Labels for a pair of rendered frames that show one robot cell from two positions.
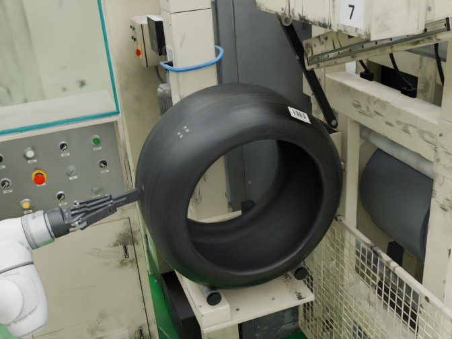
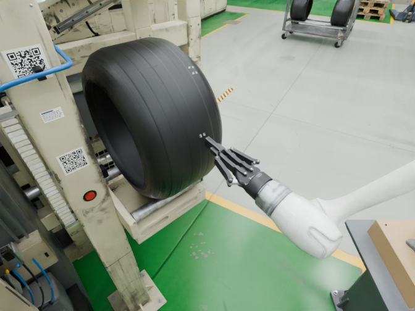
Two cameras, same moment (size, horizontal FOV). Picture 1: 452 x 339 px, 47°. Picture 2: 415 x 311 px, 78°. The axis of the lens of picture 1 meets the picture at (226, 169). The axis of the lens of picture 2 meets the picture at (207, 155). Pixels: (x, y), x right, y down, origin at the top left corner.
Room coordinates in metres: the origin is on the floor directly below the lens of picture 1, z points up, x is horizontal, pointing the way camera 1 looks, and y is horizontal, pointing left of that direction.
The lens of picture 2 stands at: (1.48, 0.82, 1.73)
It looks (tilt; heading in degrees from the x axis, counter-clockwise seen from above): 41 degrees down; 246
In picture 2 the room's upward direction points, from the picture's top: straight up
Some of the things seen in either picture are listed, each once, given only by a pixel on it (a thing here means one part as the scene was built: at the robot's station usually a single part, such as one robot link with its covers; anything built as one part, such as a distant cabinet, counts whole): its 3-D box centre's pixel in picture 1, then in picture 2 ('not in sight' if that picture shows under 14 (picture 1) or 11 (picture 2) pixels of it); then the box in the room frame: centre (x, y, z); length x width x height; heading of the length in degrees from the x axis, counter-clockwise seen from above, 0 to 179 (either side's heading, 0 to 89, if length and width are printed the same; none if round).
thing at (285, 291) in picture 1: (239, 280); (152, 194); (1.40, -0.02, 0.80); 0.37 x 0.36 x 0.02; 108
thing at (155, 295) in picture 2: not in sight; (136, 298); (1.64, 0.08, 0.02); 0.27 x 0.27 x 0.04; 18
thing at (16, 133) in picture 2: not in sight; (44, 175); (1.71, 0.14, 1.19); 0.05 x 0.04 x 0.48; 108
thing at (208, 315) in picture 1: (198, 282); (168, 207); (1.36, 0.12, 0.84); 0.36 x 0.09 x 0.06; 18
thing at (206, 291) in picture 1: (197, 267); (167, 196); (1.36, 0.12, 0.90); 0.35 x 0.05 x 0.05; 18
